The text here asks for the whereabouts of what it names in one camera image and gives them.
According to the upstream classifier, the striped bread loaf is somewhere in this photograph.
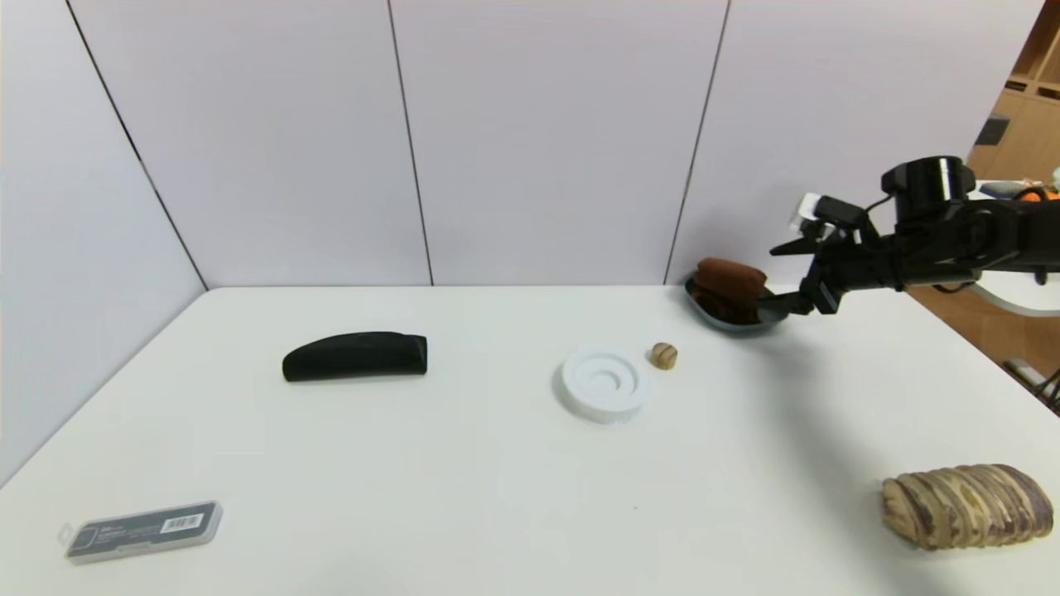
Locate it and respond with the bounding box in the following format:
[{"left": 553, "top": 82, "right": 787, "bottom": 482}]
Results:
[{"left": 880, "top": 464, "right": 1054, "bottom": 550}]

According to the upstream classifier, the black chair base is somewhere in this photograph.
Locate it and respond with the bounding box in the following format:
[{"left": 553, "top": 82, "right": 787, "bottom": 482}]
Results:
[{"left": 1001, "top": 359, "right": 1060, "bottom": 416}]

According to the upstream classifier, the clear box with grey label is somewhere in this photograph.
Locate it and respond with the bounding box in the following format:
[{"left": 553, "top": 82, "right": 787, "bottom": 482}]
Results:
[{"left": 58, "top": 500, "right": 224, "bottom": 565}]

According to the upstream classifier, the white round plastic lid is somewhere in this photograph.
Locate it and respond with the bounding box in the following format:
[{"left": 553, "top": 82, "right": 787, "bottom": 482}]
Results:
[{"left": 561, "top": 348, "right": 650, "bottom": 425}]

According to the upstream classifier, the grey plastic dish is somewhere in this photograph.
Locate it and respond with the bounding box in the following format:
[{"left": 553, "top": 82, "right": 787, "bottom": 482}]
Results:
[{"left": 683, "top": 274, "right": 788, "bottom": 335}]

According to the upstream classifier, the wooden shelf unit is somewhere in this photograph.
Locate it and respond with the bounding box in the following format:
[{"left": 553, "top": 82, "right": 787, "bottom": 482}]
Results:
[{"left": 965, "top": 0, "right": 1060, "bottom": 185}]

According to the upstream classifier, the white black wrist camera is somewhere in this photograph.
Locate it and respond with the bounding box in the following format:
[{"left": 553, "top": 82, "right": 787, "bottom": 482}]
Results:
[{"left": 788, "top": 192, "right": 872, "bottom": 243}]

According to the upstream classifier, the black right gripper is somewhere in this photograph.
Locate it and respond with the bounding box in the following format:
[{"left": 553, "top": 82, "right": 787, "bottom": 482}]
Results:
[{"left": 754, "top": 235, "right": 901, "bottom": 315}]

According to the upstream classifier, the brown towel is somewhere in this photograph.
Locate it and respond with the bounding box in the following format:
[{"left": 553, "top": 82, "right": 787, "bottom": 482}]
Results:
[{"left": 692, "top": 257, "right": 769, "bottom": 324}]

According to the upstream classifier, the black glasses case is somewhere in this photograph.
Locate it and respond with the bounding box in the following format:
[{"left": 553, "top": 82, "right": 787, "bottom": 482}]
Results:
[{"left": 282, "top": 332, "right": 429, "bottom": 383}]

